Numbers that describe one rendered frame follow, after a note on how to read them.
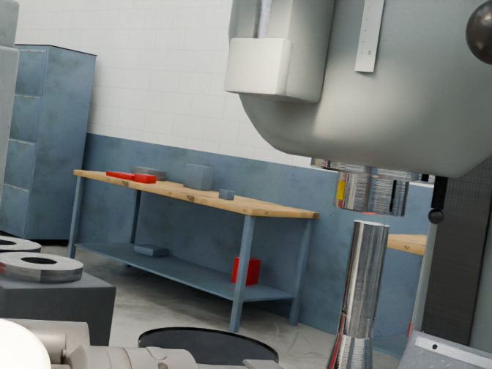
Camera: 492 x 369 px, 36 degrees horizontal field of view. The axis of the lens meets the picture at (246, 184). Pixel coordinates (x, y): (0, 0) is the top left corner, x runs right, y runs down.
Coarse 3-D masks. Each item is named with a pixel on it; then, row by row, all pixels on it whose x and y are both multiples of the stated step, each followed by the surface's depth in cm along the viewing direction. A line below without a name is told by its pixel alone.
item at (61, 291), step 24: (0, 240) 86; (24, 240) 88; (0, 264) 74; (24, 264) 74; (48, 264) 76; (72, 264) 77; (0, 288) 69; (24, 288) 70; (48, 288) 72; (72, 288) 73; (96, 288) 75; (0, 312) 69; (24, 312) 70; (48, 312) 72; (72, 312) 74; (96, 312) 75; (96, 336) 76
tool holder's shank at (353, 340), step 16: (368, 224) 49; (384, 224) 51; (352, 240) 50; (368, 240) 49; (384, 240) 50; (352, 256) 50; (368, 256) 49; (384, 256) 50; (352, 272) 50; (368, 272) 49; (352, 288) 50; (368, 288) 50; (352, 304) 50; (368, 304) 50; (352, 320) 50; (368, 320) 50; (336, 336) 51; (352, 336) 50; (368, 336) 50; (336, 352) 50; (352, 352) 50; (368, 352) 50; (336, 368) 50; (352, 368) 49; (368, 368) 50
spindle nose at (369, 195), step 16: (352, 176) 48; (368, 176) 48; (336, 192) 50; (352, 192) 48; (368, 192) 48; (384, 192) 48; (400, 192) 48; (352, 208) 48; (368, 208) 48; (384, 208) 48; (400, 208) 49
